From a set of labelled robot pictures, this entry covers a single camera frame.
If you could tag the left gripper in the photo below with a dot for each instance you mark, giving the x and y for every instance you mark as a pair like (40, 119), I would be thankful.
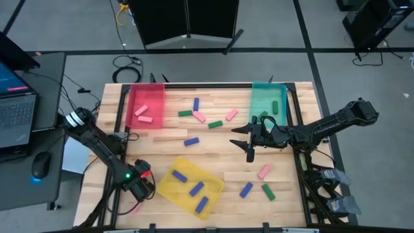
(142, 189)

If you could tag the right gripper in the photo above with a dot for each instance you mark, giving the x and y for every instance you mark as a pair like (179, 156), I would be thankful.
(266, 139)

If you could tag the pink wooden block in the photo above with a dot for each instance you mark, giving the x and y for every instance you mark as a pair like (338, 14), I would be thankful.
(145, 119)
(199, 116)
(137, 207)
(231, 114)
(264, 171)
(141, 110)

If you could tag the green wooden block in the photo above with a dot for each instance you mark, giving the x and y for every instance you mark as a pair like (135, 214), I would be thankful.
(185, 113)
(275, 107)
(215, 124)
(268, 192)
(262, 115)

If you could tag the blue wooden block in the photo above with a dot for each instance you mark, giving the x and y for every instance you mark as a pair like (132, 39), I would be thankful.
(246, 189)
(196, 189)
(191, 141)
(196, 104)
(202, 204)
(179, 176)

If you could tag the red translucent plastic tray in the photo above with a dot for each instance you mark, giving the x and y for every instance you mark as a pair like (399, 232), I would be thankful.
(152, 97)

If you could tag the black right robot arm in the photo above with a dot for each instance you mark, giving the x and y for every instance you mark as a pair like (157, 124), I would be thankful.
(330, 124)

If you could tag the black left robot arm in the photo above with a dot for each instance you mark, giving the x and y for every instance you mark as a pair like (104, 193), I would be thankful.
(97, 142)

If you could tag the yellow translucent plastic tray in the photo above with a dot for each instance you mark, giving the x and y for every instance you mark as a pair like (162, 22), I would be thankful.
(171, 191)

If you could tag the black table clamp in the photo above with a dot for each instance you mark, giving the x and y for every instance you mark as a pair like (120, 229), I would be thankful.
(265, 227)
(152, 228)

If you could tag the green translucent plastic tray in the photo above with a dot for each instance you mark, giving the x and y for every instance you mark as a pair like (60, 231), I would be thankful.
(268, 94)

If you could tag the thin black stand leg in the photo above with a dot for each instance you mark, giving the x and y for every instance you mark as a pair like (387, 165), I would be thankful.
(165, 78)
(271, 79)
(152, 78)

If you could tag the gray weight bag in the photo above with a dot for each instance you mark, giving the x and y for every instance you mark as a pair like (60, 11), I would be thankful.
(336, 176)
(344, 205)

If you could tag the black computer mouse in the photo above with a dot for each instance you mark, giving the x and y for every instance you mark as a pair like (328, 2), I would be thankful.
(41, 165)

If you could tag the small black clip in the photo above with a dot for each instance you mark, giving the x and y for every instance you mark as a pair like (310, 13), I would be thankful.
(83, 90)

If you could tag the dark gray side desk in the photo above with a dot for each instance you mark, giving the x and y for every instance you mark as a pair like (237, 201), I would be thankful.
(48, 97)

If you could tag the black folding partition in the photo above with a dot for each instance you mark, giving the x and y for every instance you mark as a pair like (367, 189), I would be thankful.
(168, 19)

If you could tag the open gray laptop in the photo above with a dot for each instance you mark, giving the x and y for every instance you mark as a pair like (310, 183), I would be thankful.
(16, 113)

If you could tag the black computer tower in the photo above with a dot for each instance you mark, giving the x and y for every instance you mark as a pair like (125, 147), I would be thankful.
(376, 22)

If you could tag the black laptop lid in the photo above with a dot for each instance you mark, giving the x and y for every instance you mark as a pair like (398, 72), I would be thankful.
(14, 53)

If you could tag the black aluminium table frame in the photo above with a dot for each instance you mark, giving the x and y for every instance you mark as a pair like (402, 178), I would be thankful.
(210, 86)

